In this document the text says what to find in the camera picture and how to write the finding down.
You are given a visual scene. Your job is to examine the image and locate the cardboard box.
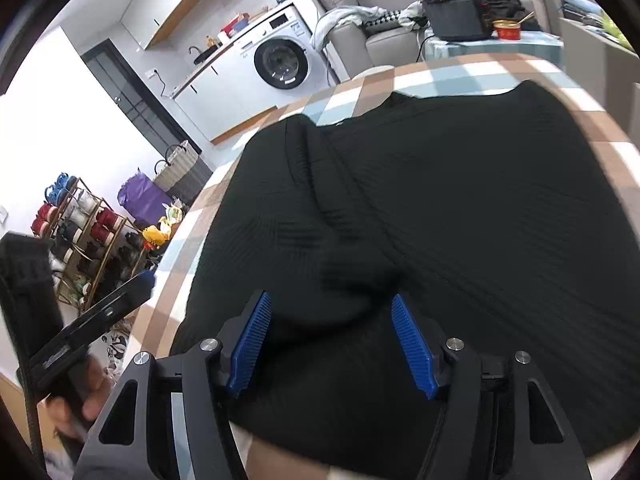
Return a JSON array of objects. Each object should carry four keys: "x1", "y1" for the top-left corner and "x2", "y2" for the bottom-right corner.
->
[{"x1": 557, "y1": 17, "x2": 640, "y2": 126}]

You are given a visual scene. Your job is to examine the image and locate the blue pillow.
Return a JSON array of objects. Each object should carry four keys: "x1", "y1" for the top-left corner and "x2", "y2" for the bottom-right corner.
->
[{"x1": 559, "y1": 0, "x2": 608, "y2": 16}]

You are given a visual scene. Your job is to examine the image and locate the woven basket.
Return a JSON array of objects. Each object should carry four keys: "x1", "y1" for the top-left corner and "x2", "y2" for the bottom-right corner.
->
[{"x1": 152, "y1": 144, "x2": 213, "y2": 206}]

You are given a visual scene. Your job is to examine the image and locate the pale crumpled cloth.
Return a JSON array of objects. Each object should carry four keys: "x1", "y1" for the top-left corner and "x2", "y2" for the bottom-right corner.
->
[{"x1": 400, "y1": 0, "x2": 427, "y2": 28}]

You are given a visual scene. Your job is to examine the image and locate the rows of shoes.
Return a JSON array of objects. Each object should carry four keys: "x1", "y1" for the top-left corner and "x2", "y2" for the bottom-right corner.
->
[{"x1": 31, "y1": 172, "x2": 148, "y2": 306}]

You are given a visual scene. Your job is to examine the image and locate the white wall cabinet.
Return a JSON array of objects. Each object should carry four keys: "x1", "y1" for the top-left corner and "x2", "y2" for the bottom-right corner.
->
[{"x1": 117, "y1": 0, "x2": 211, "y2": 51}]

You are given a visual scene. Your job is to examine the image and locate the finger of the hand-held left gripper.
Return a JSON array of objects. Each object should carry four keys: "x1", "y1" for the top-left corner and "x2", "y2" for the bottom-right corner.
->
[{"x1": 80, "y1": 270, "x2": 156, "y2": 343}]

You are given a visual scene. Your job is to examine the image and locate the houndstooth cushion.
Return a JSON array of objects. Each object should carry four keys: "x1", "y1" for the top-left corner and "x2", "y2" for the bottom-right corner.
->
[{"x1": 362, "y1": 7, "x2": 406, "y2": 31}]

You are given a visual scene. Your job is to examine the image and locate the light grey blanket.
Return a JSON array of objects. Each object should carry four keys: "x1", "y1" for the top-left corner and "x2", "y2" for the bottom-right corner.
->
[{"x1": 311, "y1": 5, "x2": 386, "y2": 51}]

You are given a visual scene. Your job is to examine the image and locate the white base cabinet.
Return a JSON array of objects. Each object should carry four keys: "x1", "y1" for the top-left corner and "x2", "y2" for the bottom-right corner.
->
[{"x1": 172, "y1": 42, "x2": 278, "y2": 143}]

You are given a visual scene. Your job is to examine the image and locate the red instant noodle cup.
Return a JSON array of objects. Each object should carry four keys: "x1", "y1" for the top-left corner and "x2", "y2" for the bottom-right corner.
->
[{"x1": 492, "y1": 19, "x2": 522, "y2": 41}]

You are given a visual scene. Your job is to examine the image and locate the black framed glass door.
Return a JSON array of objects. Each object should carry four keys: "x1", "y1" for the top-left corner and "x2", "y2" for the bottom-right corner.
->
[{"x1": 82, "y1": 40, "x2": 201, "y2": 161}]

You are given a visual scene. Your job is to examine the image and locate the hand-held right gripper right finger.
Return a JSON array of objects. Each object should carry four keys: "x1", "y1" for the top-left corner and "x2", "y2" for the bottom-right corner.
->
[{"x1": 390, "y1": 293, "x2": 593, "y2": 480}]

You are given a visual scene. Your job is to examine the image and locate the green plush toy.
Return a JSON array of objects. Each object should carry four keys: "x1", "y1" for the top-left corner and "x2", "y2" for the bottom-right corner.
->
[{"x1": 600, "y1": 10, "x2": 631, "y2": 43}]

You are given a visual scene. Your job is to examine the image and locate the person's left forearm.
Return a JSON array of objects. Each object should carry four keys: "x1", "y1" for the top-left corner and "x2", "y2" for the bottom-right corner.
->
[{"x1": 42, "y1": 432, "x2": 88, "y2": 480}]

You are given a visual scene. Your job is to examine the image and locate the person's left hand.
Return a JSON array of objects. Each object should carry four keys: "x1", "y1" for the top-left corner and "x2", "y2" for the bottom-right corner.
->
[{"x1": 47, "y1": 357, "x2": 110, "y2": 441}]

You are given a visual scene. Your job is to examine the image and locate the round beige stool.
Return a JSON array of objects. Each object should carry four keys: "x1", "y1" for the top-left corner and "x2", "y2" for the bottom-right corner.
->
[{"x1": 359, "y1": 64, "x2": 397, "y2": 81}]

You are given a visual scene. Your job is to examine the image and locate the black braided cable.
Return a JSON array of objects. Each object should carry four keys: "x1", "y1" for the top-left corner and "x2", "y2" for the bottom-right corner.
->
[{"x1": 17, "y1": 360, "x2": 46, "y2": 461}]

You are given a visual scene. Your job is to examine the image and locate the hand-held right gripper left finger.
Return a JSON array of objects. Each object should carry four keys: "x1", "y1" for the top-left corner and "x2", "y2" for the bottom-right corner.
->
[{"x1": 75, "y1": 289, "x2": 274, "y2": 480}]

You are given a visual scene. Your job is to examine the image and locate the checkered tablecloth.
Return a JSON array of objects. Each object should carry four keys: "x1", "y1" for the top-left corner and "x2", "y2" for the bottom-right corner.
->
[{"x1": 131, "y1": 52, "x2": 640, "y2": 480}]

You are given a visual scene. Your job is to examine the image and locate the purple bag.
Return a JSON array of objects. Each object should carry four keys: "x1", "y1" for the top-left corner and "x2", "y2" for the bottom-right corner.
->
[{"x1": 117, "y1": 172, "x2": 171, "y2": 228}]

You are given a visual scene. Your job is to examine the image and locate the wooden shoe rack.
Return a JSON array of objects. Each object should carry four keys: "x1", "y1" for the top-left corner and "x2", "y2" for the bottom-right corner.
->
[{"x1": 30, "y1": 172, "x2": 151, "y2": 311}]

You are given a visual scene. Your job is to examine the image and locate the grey sofa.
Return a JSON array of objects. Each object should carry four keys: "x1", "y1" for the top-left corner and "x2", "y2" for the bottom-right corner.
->
[{"x1": 310, "y1": 0, "x2": 556, "y2": 83}]

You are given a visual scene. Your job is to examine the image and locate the white washing machine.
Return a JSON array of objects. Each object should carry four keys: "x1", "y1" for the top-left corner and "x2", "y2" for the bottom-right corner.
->
[{"x1": 235, "y1": 2, "x2": 333, "y2": 106}]

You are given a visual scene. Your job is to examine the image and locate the black knit sweater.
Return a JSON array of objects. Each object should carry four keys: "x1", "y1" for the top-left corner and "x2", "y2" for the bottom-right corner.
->
[{"x1": 170, "y1": 80, "x2": 640, "y2": 461}]

